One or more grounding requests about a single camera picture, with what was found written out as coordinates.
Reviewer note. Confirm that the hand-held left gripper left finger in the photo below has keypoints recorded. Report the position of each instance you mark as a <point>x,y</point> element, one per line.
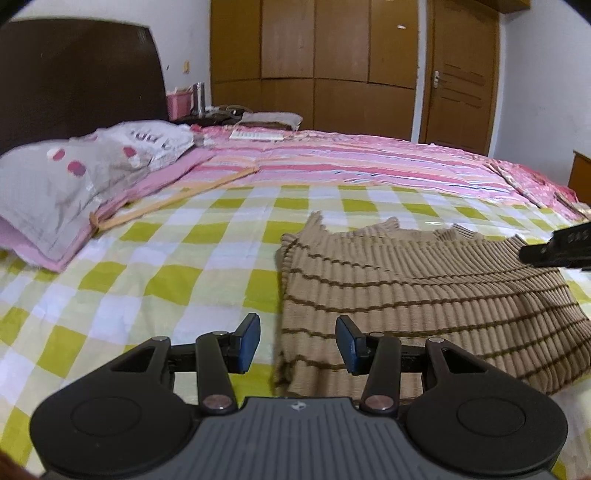
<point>250,342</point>

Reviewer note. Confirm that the wooden wardrobe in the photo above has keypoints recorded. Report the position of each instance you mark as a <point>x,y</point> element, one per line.
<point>314,60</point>

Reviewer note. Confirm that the grey pillow with pink dots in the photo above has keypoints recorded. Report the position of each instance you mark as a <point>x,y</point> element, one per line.
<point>60,194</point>

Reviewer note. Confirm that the pink floral quilt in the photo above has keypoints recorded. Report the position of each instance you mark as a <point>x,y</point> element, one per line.
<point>535,184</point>

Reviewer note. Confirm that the grey folded cloth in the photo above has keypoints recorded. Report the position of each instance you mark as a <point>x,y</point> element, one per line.
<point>272,119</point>

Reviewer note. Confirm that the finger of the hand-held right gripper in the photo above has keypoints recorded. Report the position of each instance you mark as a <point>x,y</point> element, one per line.
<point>558,249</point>

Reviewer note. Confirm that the beige brown-striped knit sweater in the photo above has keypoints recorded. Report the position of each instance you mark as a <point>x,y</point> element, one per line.
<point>397,288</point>

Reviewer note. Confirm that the wooden door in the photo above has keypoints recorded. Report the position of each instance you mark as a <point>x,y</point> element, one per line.
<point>461,78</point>

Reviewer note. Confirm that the white booklet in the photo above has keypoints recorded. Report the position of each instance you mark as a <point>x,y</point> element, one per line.
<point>256,135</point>

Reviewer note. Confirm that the pink storage box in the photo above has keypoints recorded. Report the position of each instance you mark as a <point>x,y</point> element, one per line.
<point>179,105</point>

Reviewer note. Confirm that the pink striped bed sheet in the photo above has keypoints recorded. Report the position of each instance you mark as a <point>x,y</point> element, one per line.
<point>351,161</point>

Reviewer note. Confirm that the wooden cabinet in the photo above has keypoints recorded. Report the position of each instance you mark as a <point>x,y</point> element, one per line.
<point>581,177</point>

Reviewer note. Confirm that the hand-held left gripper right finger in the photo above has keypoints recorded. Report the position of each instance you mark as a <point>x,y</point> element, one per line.
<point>348,347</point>

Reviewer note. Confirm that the green white checked bed sheet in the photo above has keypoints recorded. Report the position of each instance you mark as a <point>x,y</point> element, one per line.
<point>161,277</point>

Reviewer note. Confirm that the dark brown headboard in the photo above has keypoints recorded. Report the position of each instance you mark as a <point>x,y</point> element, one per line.
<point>78,83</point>

